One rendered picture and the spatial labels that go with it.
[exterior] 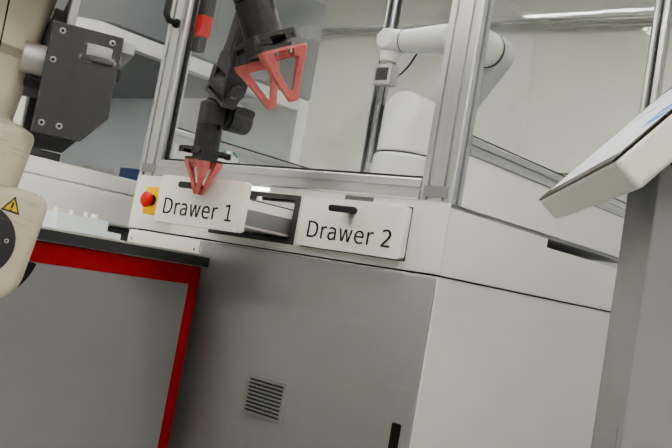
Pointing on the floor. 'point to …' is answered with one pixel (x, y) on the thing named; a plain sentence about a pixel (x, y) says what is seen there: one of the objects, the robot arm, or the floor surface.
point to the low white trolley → (95, 343)
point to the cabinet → (376, 357)
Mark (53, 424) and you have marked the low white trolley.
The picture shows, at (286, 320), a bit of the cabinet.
